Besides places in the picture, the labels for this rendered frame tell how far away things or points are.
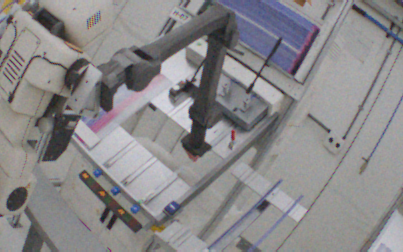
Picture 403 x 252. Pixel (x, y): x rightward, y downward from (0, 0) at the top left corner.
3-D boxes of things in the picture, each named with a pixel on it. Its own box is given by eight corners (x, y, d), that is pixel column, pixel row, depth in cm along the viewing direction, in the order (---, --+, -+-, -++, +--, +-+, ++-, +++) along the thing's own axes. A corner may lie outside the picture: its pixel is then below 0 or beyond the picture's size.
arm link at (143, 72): (219, -7, 145) (245, 6, 142) (213, 23, 155) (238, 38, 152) (107, 56, 120) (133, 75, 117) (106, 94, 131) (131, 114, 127)
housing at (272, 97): (268, 126, 217) (273, 104, 205) (184, 66, 236) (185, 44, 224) (279, 116, 220) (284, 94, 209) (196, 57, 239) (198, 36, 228)
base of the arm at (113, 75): (80, 63, 114) (110, 87, 109) (103, 48, 118) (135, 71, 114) (79, 88, 120) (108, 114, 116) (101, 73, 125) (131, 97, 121)
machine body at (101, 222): (128, 305, 223) (185, 229, 209) (46, 222, 250) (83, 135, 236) (186, 282, 281) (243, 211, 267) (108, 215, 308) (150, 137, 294)
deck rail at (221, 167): (158, 228, 183) (158, 221, 178) (155, 224, 184) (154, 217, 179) (277, 122, 217) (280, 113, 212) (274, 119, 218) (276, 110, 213)
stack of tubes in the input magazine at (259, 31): (289, 74, 205) (317, 25, 199) (200, 16, 225) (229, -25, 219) (297, 78, 216) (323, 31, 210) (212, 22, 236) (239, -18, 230)
